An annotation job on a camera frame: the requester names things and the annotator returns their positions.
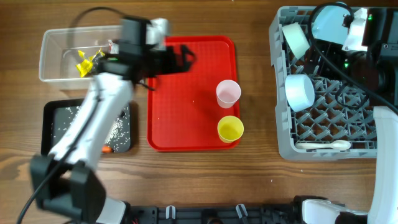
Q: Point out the light blue plate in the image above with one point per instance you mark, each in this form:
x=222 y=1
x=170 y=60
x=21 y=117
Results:
x=328 y=25

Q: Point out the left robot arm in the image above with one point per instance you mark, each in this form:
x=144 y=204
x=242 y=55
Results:
x=64 y=180

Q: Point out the pink cup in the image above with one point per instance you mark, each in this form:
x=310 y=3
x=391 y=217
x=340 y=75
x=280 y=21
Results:
x=228 y=93

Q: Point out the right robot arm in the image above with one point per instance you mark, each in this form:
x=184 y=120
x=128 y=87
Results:
x=380 y=35

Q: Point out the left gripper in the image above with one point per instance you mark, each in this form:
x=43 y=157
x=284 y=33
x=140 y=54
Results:
x=173 y=66

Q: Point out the grey dishwasher rack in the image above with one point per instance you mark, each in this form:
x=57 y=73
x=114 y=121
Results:
x=341 y=111

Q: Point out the yellow snack wrapper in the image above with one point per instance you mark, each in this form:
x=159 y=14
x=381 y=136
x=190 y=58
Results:
x=88 y=64

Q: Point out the white plastic spoon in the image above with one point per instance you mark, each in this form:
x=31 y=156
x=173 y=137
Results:
x=340 y=145

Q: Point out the orange carrot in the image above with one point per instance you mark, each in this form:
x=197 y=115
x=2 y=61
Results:
x=107 y=149

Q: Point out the white rice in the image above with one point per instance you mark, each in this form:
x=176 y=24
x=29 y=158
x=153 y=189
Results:
x=118 y=138

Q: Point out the green bowl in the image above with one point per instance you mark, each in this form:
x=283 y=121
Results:
x=296 y=39

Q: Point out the red serving tray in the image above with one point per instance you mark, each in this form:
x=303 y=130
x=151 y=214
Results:
x=182 y=111

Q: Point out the yellow cup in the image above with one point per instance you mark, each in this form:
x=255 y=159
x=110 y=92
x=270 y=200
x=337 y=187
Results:
x=230 y=129

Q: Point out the light blue bowl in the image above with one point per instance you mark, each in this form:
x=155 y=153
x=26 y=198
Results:
x=299 y=92

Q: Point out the black waste tray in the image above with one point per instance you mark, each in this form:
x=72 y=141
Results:
x=50 y=107

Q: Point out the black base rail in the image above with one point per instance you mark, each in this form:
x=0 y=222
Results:
x=238 y=214

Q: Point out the white napkin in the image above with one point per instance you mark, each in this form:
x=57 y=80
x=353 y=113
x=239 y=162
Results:
x=113 y=46

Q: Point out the clear plastic bin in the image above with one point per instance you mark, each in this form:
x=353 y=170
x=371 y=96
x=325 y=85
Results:
x=58 y=60

